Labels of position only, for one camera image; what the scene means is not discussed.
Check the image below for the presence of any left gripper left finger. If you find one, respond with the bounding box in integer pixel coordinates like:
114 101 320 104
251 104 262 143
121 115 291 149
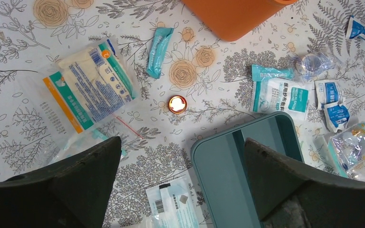
0 136 121 228

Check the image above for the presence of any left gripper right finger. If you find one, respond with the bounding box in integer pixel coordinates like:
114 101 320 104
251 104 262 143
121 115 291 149
244 138 365 228

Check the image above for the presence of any gloves packet clear bag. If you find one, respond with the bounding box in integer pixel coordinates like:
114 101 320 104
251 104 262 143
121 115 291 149
19 37 141 166

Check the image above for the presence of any orange plastic medicine box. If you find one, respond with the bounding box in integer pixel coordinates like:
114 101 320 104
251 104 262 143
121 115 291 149
183 0 297 41

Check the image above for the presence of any teal plaster packet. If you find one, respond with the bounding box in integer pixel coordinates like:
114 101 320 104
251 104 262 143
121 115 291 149
328 137 348 178

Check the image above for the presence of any teal divided tray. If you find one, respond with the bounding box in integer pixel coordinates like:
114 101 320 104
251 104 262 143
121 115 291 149
191 112 303 228

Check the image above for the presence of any clear bag with small items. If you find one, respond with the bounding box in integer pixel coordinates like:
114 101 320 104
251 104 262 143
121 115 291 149
331 122 365 174

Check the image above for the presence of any blue white wipe packet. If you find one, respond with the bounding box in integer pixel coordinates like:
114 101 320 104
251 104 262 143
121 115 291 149
315 79 350 133

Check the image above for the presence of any white teal dressing packet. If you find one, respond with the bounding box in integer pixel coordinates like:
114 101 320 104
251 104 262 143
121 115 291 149
146 175 199 228

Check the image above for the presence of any medical gauze packet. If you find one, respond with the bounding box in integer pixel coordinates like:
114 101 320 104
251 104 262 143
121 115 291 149
250 78 312 121

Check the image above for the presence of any floral tablecloth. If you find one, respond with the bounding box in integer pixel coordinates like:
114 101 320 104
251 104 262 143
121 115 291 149
0 0 365 228

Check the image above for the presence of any teal bandage sachet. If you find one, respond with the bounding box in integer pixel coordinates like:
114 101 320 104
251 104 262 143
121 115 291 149
251 64 295 82

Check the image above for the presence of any clear tape roll packet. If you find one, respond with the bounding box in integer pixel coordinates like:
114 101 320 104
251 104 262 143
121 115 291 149
293 49 342 81

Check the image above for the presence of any small copper round tin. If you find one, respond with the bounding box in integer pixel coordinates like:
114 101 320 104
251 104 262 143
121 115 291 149
168 95 187 114

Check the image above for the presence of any small blue white sachet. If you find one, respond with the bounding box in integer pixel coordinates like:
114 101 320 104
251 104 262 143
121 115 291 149
346 15 365 40

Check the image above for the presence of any small teal sachet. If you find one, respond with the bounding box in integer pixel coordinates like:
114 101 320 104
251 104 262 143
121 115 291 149
146 27 174 79

